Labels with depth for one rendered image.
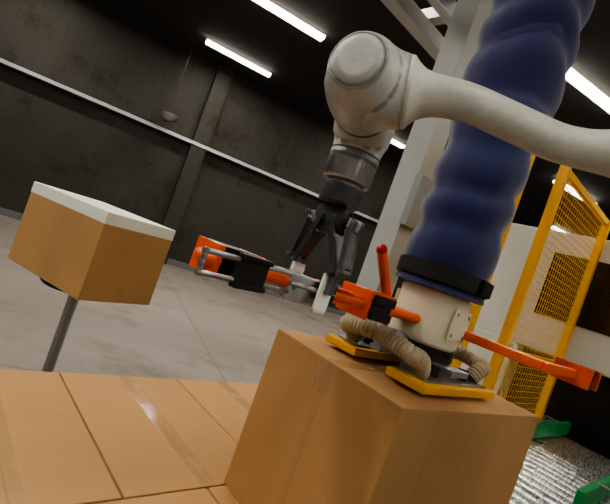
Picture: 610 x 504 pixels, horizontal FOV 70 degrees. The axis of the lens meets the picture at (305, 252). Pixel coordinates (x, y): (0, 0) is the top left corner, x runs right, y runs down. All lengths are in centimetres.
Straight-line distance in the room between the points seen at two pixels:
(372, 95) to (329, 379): 57
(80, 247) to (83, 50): 720
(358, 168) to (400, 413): 43
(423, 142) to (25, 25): 769
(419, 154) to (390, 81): 205
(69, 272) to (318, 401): 148
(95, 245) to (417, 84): 166
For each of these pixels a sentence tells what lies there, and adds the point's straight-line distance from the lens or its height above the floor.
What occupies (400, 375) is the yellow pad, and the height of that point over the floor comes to 97.
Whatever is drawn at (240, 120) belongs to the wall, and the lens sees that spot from 927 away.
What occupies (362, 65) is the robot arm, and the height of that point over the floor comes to 139.
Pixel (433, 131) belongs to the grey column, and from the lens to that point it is 267.
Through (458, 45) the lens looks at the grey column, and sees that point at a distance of 290.
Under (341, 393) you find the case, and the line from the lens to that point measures 91.
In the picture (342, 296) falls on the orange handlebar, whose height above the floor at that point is 109.
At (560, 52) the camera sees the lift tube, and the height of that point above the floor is 175.
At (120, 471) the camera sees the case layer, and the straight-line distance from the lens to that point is 116.
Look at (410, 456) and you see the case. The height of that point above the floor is 85.
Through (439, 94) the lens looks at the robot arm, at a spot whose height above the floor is 140.
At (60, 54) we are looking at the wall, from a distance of 914.
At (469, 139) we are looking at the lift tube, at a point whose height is 151.
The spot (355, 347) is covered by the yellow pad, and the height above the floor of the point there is 97.
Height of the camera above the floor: 114
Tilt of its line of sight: level
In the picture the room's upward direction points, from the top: 20 degrees clockwise
